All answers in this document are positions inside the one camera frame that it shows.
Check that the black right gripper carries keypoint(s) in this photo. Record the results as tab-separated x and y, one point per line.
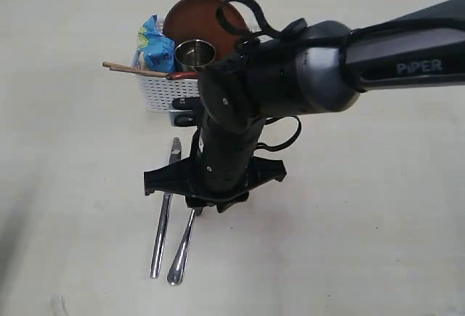
220	171

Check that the silver table knife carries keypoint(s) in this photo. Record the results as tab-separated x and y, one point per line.
155	268

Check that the silver fork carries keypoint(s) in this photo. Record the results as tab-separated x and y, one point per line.
177	268

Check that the reddish brown wooden spoon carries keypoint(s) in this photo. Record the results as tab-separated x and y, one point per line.
182	75

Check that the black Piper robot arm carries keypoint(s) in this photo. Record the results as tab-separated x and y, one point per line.
300	70

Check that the white perforated plastic basket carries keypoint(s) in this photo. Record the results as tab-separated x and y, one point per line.
158	93

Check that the stainless steel cup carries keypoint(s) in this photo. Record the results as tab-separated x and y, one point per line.
194	55

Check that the blue snack packet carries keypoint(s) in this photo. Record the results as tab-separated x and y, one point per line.
154	51

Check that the wooden chopstick lower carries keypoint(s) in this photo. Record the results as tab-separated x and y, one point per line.
139	72

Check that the wooden chopstick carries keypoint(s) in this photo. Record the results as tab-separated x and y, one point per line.
139	72
108	64

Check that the wooden chopstick upper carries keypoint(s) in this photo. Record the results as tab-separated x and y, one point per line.
108	64

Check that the brown round wooden plate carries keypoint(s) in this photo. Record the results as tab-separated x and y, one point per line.
196	19

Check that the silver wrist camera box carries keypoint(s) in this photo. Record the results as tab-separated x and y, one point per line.
185	112

